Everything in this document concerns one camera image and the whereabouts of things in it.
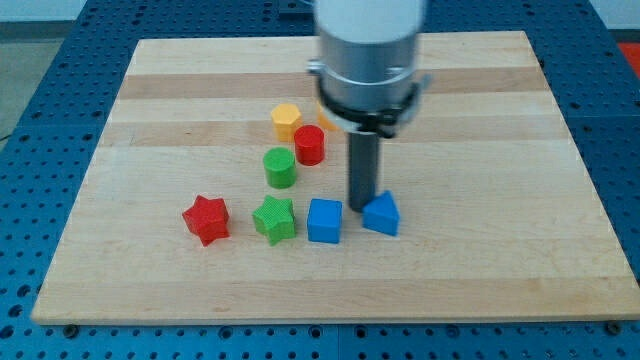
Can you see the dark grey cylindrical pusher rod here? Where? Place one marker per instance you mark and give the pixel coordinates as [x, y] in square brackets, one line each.
[363, 160]

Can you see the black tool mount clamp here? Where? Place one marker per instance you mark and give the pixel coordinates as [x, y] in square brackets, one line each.
[384, 123]

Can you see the yellow block behind arm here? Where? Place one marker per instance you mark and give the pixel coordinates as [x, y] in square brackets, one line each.
[323, 120]

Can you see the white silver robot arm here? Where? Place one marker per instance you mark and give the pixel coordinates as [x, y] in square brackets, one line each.
[366, 78]

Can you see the red cylinder block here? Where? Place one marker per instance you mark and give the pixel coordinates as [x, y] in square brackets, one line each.
[309, 143]

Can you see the blue triangle block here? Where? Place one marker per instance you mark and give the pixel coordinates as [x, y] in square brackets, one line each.
[382, 215]

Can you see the blue cube block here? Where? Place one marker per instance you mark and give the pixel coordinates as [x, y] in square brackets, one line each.
[324, 221]

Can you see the yellow hexagon block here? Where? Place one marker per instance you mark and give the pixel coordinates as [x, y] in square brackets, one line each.
[286, 120]

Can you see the green cylinder block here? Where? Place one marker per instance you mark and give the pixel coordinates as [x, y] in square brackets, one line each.
[279, 166]

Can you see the green star block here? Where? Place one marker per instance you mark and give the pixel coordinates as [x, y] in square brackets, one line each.
[275, 219]

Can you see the light wooden board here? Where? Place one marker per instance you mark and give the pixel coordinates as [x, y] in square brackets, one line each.
[500, 221]

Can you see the red star block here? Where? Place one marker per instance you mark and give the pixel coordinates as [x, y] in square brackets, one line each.
[207, 219]

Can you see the red object at edge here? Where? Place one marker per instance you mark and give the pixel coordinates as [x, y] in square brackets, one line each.
[631, 52]

